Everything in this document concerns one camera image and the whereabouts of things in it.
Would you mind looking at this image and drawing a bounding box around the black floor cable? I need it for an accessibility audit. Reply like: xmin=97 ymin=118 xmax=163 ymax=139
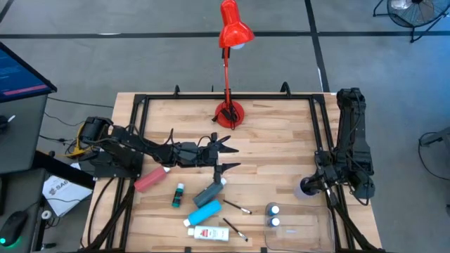
xmin=47 ymin=96 xmax=115 ymax=110

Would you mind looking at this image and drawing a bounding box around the clear plastic bin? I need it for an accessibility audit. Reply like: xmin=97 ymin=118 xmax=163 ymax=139
xmin=264 ymin=202 xmax=335 ymax=252

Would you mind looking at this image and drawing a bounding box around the grey desk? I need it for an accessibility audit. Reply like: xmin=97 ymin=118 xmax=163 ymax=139
xmin=0 ymin=93 xmax=49 ymax=175

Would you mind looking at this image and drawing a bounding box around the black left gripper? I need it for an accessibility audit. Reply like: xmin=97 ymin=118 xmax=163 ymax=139
xmin=174 ymin=132 xmax=243 ymax=185

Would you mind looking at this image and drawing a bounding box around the large red paint bottle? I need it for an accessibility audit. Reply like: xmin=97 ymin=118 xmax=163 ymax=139
xmin=134 ymin=166 xmax=172 ymax=193

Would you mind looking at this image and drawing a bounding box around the black computer mouse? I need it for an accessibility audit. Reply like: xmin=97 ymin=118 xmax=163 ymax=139
xmin=0 ymin=210 xmax=29 ymax=247

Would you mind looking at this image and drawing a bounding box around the black side table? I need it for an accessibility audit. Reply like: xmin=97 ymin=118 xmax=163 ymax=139
xmin=0 ymin=150 xmax=96 ymax=253

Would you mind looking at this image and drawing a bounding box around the white bottle red label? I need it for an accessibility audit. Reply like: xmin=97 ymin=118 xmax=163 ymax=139
xmin=186 ymin=225 xmax=230 ymax=242

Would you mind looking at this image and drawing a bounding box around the black aluminium table frame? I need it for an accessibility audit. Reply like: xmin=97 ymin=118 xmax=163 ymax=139
xmin=79 ymin=81 xmax=387 ymax=253

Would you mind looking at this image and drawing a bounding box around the black floor fan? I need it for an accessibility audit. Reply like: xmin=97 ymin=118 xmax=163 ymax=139
xmin=372 ymin=0 xmax=450 ymax=44

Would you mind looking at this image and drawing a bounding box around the small green paint bottle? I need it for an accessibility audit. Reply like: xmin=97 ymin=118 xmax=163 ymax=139
xmin=171 ymin=183 xmax=186 ymax=209

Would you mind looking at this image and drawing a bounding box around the purple plastic cup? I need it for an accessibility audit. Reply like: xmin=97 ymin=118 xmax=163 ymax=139
xmin=293 ymin=176 xmax=321 ymax=201

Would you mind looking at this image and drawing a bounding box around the grey equipment leg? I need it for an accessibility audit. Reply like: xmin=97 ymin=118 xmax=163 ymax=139
xmin=418 ymin=126 xmax=450 ymax=148

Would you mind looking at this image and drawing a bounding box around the large dark grey paint bottle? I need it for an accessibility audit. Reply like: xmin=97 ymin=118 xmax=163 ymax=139
xmin=193 ymin=177 xmax=229 ymax=209

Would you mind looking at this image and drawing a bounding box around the yellow cable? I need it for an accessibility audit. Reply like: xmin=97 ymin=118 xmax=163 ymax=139
xmin=65 ymin=122 xmax=87 ymax=158

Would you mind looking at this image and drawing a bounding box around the red desk lamp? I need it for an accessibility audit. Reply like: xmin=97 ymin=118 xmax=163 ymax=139
xmin=212 ymin=0 xmax=256 ymax=131

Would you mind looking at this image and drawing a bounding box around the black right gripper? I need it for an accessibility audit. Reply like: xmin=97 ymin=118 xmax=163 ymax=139
xmin=301 ymin=153 xmax=353 ymax=195

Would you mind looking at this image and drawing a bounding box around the large light blue paint bottle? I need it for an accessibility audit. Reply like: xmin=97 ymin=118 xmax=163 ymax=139
xmin=182 ymin=199 xmax=223 ymax=228

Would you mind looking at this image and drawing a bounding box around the computer monitor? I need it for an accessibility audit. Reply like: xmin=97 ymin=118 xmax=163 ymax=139
xmin=0 ymin=41 xmax=58 ymax=103

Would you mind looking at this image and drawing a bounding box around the white printed paper sheet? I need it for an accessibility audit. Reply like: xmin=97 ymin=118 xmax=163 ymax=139
xmin=41 ymin=174 xmax=94 ymax=217

